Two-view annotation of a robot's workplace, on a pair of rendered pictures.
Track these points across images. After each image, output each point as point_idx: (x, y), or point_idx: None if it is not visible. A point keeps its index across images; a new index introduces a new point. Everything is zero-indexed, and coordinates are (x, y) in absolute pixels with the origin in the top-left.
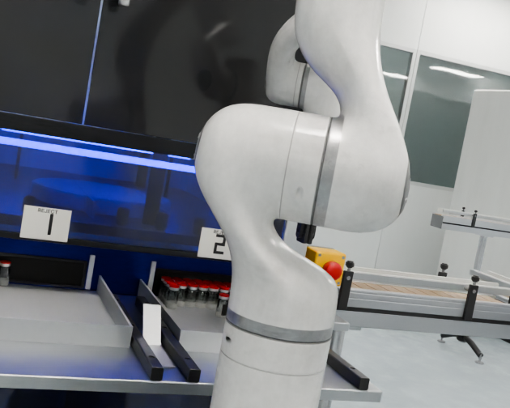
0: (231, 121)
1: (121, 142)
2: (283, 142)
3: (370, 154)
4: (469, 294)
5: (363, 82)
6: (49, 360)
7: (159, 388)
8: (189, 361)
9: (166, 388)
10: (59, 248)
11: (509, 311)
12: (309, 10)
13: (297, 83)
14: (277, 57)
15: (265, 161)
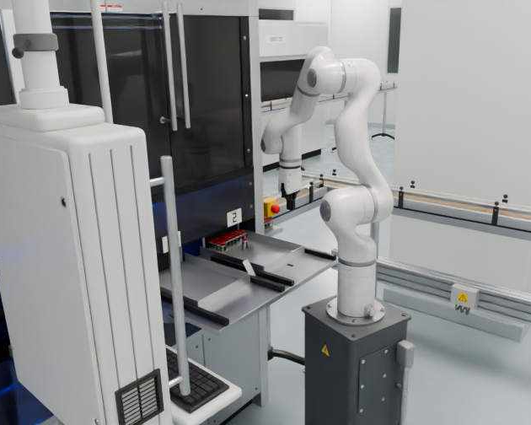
0: (342, 201)
1: (190, 190)
2: (362, 203)
3: (386, 198)
4: (311, 190)
5: (377, 174)
6: (242, 302)
7: (284, 293)
8: (285, 278)
9: (286, 293)
10: None
11: (324, 190)
12: (351, 151)
13: (280, 145)
14: (275, 138)
15: (358, 212)
